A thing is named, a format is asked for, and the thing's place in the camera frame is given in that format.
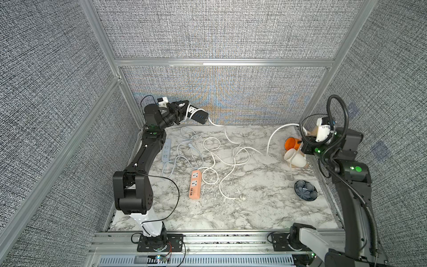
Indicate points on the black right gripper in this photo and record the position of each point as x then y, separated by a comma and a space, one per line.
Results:
308, 147

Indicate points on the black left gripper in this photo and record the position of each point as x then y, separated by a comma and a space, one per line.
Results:
182, 109

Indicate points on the light blue power strip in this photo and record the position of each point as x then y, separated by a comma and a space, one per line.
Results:
187, 137

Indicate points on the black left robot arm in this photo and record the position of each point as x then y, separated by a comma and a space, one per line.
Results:
133, 194

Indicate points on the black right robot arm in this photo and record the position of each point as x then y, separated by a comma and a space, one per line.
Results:
352, 182

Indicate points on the white mug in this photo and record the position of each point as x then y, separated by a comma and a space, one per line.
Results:
295, 158

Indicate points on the orange mug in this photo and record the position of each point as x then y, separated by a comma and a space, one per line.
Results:
292, 143

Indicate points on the grey cup with spoons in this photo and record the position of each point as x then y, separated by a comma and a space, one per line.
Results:
305, 190

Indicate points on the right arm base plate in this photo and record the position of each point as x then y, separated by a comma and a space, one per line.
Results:
281, 242

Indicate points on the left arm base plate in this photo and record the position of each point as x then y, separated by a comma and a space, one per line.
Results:
160, 244

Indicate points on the aluminium front rail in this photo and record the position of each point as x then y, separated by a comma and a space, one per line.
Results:
241, 248

